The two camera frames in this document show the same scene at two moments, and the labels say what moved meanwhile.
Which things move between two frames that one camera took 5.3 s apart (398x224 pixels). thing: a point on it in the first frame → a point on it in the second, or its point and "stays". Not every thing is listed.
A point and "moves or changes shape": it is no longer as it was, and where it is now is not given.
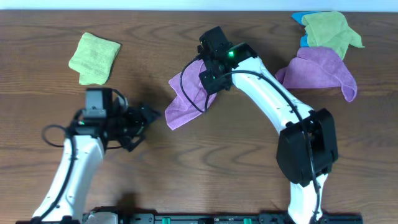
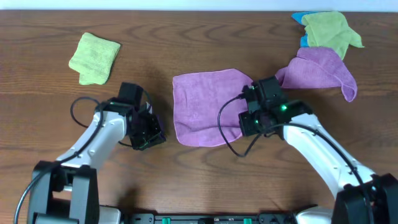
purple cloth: (193, 98) moves or changes shape
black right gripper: (204, 76) → (247, 130)
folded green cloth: (93, 59) stays
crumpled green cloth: (330, 30) stays
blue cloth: (298, 16) stays
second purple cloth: (318, 67) stays
